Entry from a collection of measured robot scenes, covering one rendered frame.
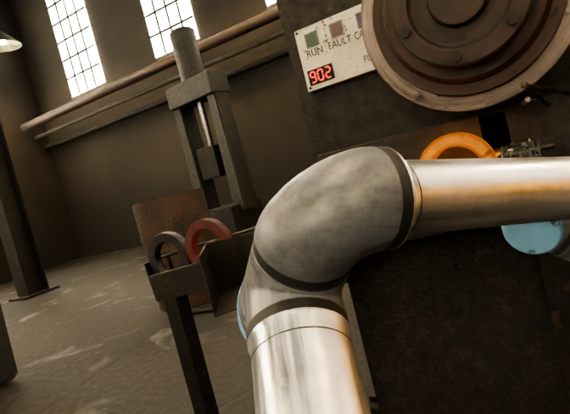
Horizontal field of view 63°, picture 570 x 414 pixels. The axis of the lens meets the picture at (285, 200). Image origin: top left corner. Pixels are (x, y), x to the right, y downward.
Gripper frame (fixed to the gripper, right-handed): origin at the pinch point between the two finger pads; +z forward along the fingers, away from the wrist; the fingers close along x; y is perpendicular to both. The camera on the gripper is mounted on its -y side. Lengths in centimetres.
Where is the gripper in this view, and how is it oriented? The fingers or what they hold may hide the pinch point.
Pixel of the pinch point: (524, 156)
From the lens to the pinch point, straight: 120.8
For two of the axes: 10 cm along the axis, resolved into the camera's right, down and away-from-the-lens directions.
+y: -3.8, -8.7, -3.3
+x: -8.5, 1.8, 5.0
